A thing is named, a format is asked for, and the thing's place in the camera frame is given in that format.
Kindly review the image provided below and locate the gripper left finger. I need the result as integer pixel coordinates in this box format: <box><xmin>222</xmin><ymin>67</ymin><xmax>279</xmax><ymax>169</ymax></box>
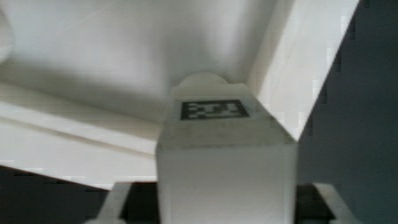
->
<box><xmin>87</xmin><ymin>182</ymin><xmax>160</xmax><ymax>224</ymax></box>

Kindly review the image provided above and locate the white table leg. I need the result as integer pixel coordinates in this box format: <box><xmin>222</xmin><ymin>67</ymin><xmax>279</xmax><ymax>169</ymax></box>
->
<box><xmin>156</xmin><ymin>73</ymin><xmax>296</xmax><ymax>224</ymax></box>

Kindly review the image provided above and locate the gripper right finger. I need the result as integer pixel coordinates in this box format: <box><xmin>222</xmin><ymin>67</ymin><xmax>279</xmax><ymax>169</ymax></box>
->
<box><xmin>295</xmin><ymin>183</ymin><xmax>364</xmax><ymax>224</ymax></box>

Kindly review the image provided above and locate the white square tabletop part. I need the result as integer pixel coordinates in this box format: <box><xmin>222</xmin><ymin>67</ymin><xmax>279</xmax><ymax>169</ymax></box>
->
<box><xmin>0</xmin><ymin>0</ymin><xmax>360</xmax><ymax>188</ymax></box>

